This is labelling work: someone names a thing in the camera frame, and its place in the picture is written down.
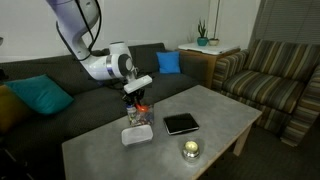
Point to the dark grey sofa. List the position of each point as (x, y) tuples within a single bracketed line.
[(66, 110)]

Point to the striped armchair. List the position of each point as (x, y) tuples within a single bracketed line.
[(266, 83)]

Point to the teal plant pot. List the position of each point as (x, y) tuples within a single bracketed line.
[(202, 41)]

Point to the silver candle tin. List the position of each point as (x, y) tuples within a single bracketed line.
[(191, 150)]

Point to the white container lid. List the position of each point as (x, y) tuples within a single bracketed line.
[(137, 135)]

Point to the teal cushion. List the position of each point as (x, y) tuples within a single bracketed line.
[(40, 95)]

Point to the wooden table leg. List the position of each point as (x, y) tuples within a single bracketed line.
[(242, 141)]

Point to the small white pot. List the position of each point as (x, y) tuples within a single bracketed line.
[(213, 42)]

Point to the window blinds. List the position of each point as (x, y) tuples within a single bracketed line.
[(286, 20)]

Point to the clear plastic storage container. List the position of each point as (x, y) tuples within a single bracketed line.
[(143, 118)]

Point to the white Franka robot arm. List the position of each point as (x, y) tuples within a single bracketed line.
[(96, 63)]

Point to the blue cushion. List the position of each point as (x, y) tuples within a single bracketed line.
[(168, 62)]

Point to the tall thin plant stem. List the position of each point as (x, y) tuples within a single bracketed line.
[(217, 20)]

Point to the green succulent plant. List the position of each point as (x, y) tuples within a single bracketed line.
[(202, 30)]

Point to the yellow cushion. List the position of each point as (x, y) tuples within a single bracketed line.
[(11, 110)]

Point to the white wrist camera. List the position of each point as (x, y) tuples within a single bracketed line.
[(137, 84)]

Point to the orange snack packet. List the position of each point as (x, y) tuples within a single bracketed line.
[(142, 108)]

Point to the wooden side table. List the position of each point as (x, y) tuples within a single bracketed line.
[(210, 66)]

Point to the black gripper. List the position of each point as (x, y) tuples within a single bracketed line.
[(131, 94)]

